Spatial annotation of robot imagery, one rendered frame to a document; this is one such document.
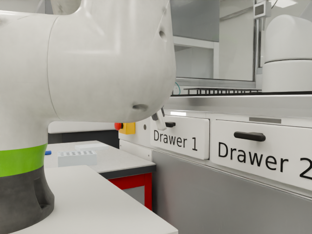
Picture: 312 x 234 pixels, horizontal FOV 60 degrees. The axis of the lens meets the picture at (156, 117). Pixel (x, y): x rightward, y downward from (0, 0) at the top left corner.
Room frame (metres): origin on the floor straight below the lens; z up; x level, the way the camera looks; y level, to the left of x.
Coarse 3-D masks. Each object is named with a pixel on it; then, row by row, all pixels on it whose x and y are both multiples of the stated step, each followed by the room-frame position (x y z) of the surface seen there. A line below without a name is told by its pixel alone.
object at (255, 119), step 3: (249, 117) 0.61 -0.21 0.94; (252, 117) 0.61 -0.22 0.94; (255, 117) 0.60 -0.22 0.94; (258, 117) 0.59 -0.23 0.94; (249, 120) 0.61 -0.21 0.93; (252, 120) 0.61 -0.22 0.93; (255, 120) 0.60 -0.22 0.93; (258, 120) 0.59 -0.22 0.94; (261, 120) 0.58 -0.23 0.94; (264, 120) 0.58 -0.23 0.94; (267, 120) 0.57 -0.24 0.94; (270, 120) 0.57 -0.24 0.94; (273, 120) 0.56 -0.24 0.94; (276, 120) 0.55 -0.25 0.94; (279, 120) 0.55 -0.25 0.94
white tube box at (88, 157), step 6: (78, 150) 0.96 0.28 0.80; (84, 150) 0.97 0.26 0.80; (90, 150) 0.97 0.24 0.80; (60, 156) 0.86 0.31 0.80; (66, 156) 0.87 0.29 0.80; (72, 156) 0.87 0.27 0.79; (78, 156) 0.88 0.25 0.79; (84, 156) 0.89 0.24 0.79; (90, 156) 0.89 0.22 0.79; (96, 156) 0.90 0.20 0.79; (60, 162) 0.86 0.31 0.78; (66, 162) 0.87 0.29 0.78; (72, 162) 0.87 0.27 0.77; (78, 162) 0.88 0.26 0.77; (84, 162) 0.89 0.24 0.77; (90, 162) 0.89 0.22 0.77; (96, 162) 0.90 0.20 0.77
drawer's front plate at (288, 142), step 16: (224, 128) 0.65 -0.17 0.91; (240, 128) 0.61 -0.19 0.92; (256, 128) 0.57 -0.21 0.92; (272, 128) 0.54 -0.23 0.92; (288, 128) 0.51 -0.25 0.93; (304, 128) 0.49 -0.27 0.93; (240, 144) 0.61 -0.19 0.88; (256, 144) 0.57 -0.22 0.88; (272, 144) 0.54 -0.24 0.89; (288, 144) 0.51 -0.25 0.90; (304, 144) 0.49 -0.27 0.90; (224, 160) 0.65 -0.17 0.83; (240, 160) 0.61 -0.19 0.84; (272, 160) 0.54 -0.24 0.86; (288, 160) 0.51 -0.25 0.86; (304, 160) 0.49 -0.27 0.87; (272, 176) 0.54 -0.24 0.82; (288, 176) 0.51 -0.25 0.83
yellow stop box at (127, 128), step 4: (124, 124) 1.08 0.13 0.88; (128, 124) 1.08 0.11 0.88; (132, 124) 1.09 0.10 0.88; (120, 128) 1.11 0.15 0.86; (124, 128) 1.08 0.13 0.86; (128, 128) 1.08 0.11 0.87; (132, 128) 1.09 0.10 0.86; (120, 132) 1.12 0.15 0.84; (124, 132) 1.08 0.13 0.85; (128, 132) 1.08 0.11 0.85; (132, 132) 1.09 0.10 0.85
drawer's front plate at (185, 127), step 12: (168, 120) 0.86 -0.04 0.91; (180, 120) 0.81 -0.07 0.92; (192, 120) 0.76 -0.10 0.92; (204, 120) 0.72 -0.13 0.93; (156, 132) 0.93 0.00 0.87; (168, 132) 0.86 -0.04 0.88; (180, 132) 0.81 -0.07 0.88; (192, 132) 0.76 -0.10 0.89; (204, 132) 0.72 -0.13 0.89; (156, 144) 0.93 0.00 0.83; (168, 144) 0.86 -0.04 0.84; (180, 144) 0.81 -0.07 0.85; (192, 144) 0.76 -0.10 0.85; (204, 144) 0.72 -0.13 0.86; (192, 156) 0.76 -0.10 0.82; (204, 156) 0.72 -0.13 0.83
